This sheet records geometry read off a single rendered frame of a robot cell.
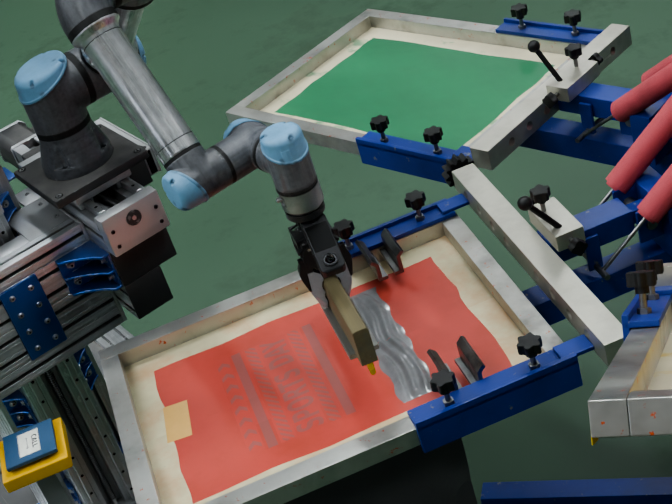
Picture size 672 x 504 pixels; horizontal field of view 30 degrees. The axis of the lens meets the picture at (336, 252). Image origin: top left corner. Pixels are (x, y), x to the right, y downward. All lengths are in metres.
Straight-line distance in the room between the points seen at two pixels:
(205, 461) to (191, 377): 0.25
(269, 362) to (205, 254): 2.24
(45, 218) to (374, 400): 0.88
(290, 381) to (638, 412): 1.20
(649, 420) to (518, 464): 2.18
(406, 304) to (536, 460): 1.08
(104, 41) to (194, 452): 0.74
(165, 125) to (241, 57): 3.90
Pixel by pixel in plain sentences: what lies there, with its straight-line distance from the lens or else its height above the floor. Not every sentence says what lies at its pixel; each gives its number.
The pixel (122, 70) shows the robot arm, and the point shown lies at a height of 1.59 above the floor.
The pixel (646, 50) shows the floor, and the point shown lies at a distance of 5.20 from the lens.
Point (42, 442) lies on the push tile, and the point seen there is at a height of 0.97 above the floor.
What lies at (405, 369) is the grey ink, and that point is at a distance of 2.30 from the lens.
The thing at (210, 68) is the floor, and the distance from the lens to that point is 6.05.
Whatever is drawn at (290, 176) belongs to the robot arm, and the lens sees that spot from 2.13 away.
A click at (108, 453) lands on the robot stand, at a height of 0.52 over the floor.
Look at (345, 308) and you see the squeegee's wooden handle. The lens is 2.18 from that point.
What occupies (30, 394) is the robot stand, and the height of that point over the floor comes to 0.79.
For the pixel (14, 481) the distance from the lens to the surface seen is 2.45.
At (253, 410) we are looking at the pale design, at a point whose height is 0.95.
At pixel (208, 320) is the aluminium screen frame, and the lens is 2.55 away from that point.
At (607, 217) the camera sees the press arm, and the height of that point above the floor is 1.04.
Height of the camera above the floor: 2.42
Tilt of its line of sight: 33 degrees down
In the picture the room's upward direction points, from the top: 18 degrees counter-clockwise
